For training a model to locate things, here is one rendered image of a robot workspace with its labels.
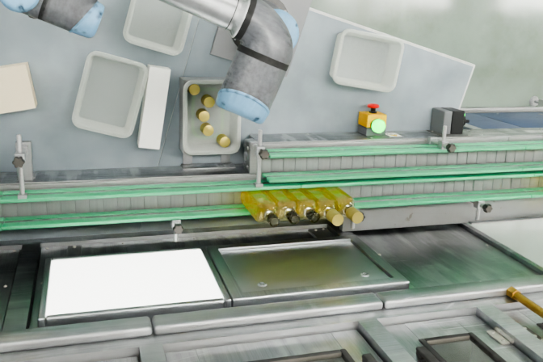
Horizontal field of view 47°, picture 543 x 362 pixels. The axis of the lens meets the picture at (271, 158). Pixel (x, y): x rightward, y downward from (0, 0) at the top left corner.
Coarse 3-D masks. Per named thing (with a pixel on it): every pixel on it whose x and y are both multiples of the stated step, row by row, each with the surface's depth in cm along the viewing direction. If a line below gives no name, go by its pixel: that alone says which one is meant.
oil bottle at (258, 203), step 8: (248, 192) 179; (256, 192) 179; (264, 192) 179; (248, 200) 178; (256, 200) 172; (264, 200) 172; (272, 200) 172; (248, 208) 178; (256, 208) 170; (264, 208) 168; (272, 208) 168; (256, 216) 170
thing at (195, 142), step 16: (192, 80) 179; (208, 80) 180; (192, 96) 187; (192, 112) 188; (208, 112) 190; (224, 112) 191; (192, 128) 189; (224, 128) 192; (240, 128) 186; (192, 144) 190; (208, 144) 191
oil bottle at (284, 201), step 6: (270, 192) 179; (276, 192) 179; (282, 192) 179; (276, 198) 174; (282, 198) 174; (288, 198) 174; (276, 204) 171; (282, 204) 170; (288, 204) 170; (294, 204) 171; (282, 210) 169; (294, 210) 170; (282, 216) 170
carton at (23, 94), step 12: (0, 72) 165; (12, 72) 166; (24, 72) 167; (0, 84) 166; (12, 84) 167; (24, 84) 167; (0, 96) 166; (12, 96) 167; (24, 96) 168; (0, 108) 167; (12, 108) 168; (24, 108) 169
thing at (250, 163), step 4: (248, 140) 188; (252, 140) 188; (244, 144) 189; (248, 144) 186; (244, 148) 191; (248, 148) 185; (244, 152) 188; (248, 152) 186; (252, 152) 185; (244, 156) 188; (248, 156) 186; (252, 156) 185; (256, 156) 185; (244, 160) 191; (248, 160) 186; (252, 160) 185; (256, 160) 186; (244, 164) 190; (248, 164) 186; (252, 164) 186; (256, 164) 186; (248, 168) 187; (252, 168) 186; (256, 168) 186; (252, 172) 186; (256, 172) 187
